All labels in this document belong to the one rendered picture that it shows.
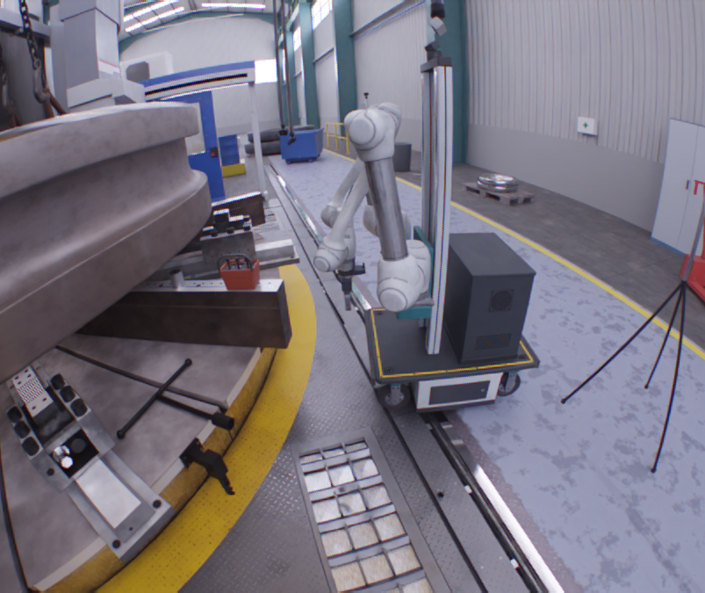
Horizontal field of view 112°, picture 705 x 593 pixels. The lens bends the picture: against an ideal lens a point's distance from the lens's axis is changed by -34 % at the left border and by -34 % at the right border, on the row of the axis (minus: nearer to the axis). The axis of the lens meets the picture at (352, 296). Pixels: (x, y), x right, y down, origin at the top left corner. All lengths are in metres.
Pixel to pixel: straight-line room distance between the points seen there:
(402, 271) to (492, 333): 0.73
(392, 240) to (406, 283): 0.17
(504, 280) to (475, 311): 0.20
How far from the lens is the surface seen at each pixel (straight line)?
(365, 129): 1.19
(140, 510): 1.47
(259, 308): 1.97
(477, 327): 1.81
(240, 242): 2.98
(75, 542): 1.73
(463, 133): 10.79
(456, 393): 1.97
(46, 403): 1.60
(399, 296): 1.31
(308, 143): 11.38
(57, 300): 1.71
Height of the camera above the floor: 1.55
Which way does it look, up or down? 30 degrees down
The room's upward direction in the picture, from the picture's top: 3 degrees counter-clockwise
